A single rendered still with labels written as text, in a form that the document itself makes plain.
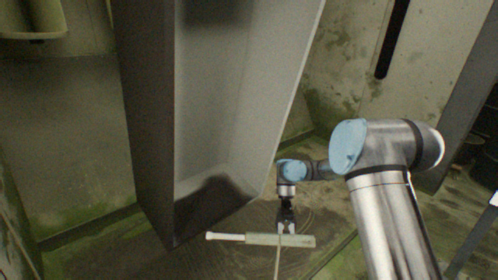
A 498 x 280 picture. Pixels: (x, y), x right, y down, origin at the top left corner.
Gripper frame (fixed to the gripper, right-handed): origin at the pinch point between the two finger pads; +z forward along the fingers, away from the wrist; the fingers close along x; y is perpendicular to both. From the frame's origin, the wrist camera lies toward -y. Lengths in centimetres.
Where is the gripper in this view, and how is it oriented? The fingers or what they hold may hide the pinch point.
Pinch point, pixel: (285, 240)
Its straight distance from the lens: 125.1
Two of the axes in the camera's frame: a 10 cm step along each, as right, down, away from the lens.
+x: -10.0, -0.2, 0.7
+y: 0.7, 1.5, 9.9
